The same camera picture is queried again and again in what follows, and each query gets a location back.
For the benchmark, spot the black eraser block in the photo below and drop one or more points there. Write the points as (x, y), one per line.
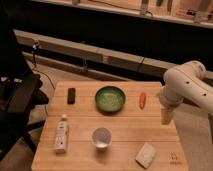
(71, 95)

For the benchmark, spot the black office chair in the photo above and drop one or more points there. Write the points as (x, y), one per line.
(19, 92)

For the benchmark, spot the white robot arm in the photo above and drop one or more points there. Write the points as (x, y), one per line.
(185, 81)

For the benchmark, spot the green bowl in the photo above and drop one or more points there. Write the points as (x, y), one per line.
(110, 99)

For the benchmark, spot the white squeeze bottle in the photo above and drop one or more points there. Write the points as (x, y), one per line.
(61, 135)

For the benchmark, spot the pale sponge block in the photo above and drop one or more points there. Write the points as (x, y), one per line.
(146, 155)

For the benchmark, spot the white paper cup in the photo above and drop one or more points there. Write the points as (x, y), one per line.
(101, 138)

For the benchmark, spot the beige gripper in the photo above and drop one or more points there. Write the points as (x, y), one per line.
(166, 115)

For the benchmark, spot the orange carrot toy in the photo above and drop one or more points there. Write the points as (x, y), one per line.
(142, 100)

